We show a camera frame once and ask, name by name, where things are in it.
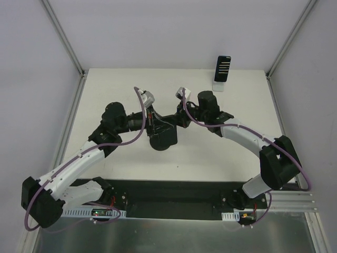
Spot black round stand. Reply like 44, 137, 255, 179
150, 138, 170, 151

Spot white phone stand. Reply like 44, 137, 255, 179
212, 81, 225, 92

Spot blue edged black phone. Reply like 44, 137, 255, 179
214, 55, 232, 82

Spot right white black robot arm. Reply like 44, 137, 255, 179
175, 87, 301, 208

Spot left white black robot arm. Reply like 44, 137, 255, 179
21, 102, 182, 231

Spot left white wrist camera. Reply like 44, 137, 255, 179
138, 89, 155, 109

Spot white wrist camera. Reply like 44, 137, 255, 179
175, 87, 191, 101
138, 89, 155, 109

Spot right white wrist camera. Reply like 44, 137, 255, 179
175, 87, 191, 101

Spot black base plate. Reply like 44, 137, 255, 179
98, 179, 267, 220

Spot right white cable duct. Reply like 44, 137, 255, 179
221, 212, 240, 222

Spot white cable duct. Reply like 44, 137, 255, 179
221, 212, 240, 222
62, 206, 126, 219

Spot left white cable duct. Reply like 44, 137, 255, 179
62, 206, 126, 219

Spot left aluminium frame post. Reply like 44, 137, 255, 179
39, 0, 85, 77

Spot aluminium frame post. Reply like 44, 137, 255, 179
265, 0, 319, 80
39, 0, 85, 77

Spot right aluminium frame post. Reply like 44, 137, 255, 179
265, 0, 319, 80

